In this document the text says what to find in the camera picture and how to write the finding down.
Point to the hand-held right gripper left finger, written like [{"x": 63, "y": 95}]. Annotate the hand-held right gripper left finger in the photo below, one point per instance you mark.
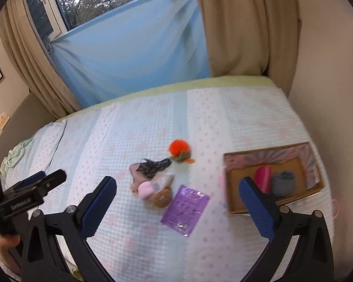
[{"x": 101, "y": 195}]

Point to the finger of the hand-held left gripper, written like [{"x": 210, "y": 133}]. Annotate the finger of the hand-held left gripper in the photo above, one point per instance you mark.
[
  {"x": 33, "y": 177},
  {"x": 51, "y": 180}
]

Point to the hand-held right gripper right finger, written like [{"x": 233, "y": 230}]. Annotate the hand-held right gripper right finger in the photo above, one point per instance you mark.
[{"x": 257, "y": 205}]

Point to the pink soft pouch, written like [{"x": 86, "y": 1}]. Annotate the pink soft pouch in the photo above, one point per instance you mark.
[{"x": 263, "y": 177}]

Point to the person's left hand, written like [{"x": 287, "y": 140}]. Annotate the person's left hand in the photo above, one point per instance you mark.
[{"x": 7, "y": 245}]

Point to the pale green crumpled cloth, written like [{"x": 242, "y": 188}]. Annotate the pale green crumpled cloth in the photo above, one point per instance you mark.
[{"x": 14, "y": 157}]

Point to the grey folded cloth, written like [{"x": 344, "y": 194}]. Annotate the grey folded cloth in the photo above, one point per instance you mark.
[{"x": 283, "y": 184}]

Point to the pink plush toy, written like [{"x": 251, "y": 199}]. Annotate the pink plush toy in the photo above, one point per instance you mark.
[{"x": 146, "y": 190}]

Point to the dark patterned cloth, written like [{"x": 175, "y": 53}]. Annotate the dark patterned cloth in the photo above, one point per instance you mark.
[{"x": 151, "y": 167}]

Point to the grey headboard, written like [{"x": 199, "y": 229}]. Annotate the grey headboard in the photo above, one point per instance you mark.
[{"x": 23, "y": 117}]

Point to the brown plush bear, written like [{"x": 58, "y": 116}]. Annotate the brown plush bear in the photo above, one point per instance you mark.
[{"x": 162, "y": 198}]

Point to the cardboard box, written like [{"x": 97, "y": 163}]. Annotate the cardboard box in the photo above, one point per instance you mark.
[{"x": 309, "y": 167}]

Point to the purple plastic packet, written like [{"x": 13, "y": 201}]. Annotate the purple plastic packet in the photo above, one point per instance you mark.
[{"x": 184, "y": 210}]

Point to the orange plush ball toy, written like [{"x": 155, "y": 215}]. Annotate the orange plush ball toy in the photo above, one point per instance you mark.
[{"x": 180, "y": 151}]

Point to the beige curtain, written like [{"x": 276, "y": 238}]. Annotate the beige curtain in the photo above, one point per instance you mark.
[
  {"x": 35, "y": 64},
  {"x": 247, "y": 26}
]

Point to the green bed sheet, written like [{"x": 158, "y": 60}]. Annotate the green bed sheet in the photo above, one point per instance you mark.
[{"x": 164, "y": 87}]

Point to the light blue hanging sheet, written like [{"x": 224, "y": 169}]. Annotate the light blue hanging sheet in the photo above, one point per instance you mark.
[{"x": 129, "y": 50}]

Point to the white wall socket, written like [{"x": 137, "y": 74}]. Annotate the white wall socket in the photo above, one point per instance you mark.
[{"x": 3, "y": 121}]

